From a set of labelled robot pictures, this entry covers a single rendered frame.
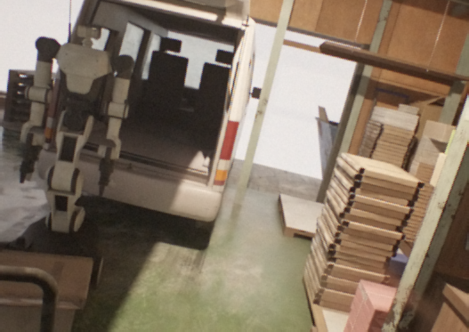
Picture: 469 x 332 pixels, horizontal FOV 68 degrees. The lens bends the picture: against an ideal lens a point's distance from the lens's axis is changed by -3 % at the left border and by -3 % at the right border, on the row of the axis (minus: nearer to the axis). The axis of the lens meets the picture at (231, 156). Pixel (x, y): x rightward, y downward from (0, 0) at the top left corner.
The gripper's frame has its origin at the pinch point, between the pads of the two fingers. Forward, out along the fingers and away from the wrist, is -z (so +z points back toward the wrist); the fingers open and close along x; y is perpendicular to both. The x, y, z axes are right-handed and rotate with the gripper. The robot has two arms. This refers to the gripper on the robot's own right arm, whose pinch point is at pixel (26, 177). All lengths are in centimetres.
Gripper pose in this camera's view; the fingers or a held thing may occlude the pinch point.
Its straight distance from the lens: 237.9
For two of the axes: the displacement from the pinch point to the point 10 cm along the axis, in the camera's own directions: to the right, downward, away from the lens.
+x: 2.2, 0.6, -9.7
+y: 9.6, 1.8, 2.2
